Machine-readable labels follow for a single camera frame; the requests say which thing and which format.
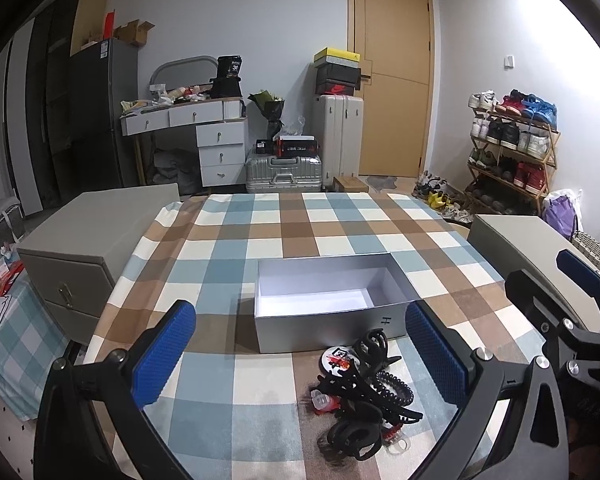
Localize clear red small clip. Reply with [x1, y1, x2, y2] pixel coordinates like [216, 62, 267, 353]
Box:
[381, 422, 411, 455]

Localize black spiral hair tie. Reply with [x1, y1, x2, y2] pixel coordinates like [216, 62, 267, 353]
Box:
[371, 369, 414, 406]

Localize black fabric hair scrunchie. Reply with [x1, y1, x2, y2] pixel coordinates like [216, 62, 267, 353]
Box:
[326, 419, 382, 462]

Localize white round pin badge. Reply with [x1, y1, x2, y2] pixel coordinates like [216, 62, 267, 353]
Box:
[320, 346, 356, 377]

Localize red small hair clip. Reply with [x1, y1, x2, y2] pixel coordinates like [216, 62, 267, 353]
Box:
[310, 389, 340, 415]

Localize purple bag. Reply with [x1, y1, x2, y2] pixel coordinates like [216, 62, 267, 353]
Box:
[541, 188, 583, 240]

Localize plaid checkered tablecloth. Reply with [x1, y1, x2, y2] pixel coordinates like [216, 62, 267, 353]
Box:
[86, 193, 543, 479]

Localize wooden shoe rack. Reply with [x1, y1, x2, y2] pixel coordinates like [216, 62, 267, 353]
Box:
[465, 89, 560, 216]

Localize grey left nightstand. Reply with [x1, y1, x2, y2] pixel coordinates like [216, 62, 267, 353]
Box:
[18, 183, 180, 344]

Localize grey open cardboard box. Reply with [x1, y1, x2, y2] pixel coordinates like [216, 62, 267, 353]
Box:
[253, 254, 419, 354]

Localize small wooden stool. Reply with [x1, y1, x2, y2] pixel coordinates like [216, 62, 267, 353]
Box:
[332, 176, 368, 193]

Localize white upright suitcase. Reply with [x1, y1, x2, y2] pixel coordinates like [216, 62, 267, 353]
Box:
[311, 94, 364, 188]

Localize black red box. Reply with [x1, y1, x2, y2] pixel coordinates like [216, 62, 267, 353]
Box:
[274, 134, 318, 158]

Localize silver lying suitcase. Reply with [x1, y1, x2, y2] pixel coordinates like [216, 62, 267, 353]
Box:
[246, 153, 323, 194]

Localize stacked shoe boxes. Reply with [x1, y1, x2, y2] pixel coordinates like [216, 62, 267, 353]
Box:
[313, 47, 362, 96]

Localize wooden door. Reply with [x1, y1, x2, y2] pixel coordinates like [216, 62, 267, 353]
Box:
[347, 0, 434, 178]

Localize dark wardrobe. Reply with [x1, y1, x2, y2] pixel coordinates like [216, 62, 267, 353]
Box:
[4, 0, 140, 216]

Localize black flower bouquet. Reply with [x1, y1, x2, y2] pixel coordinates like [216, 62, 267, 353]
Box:
[248, 90, 285, 140]

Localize white dressing desk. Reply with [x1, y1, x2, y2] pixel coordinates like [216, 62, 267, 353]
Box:
[120, 55, 248, 188]

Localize cardboard boxes on wardrobe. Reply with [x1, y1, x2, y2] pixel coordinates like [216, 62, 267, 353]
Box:
[70, 0, 155, 55]

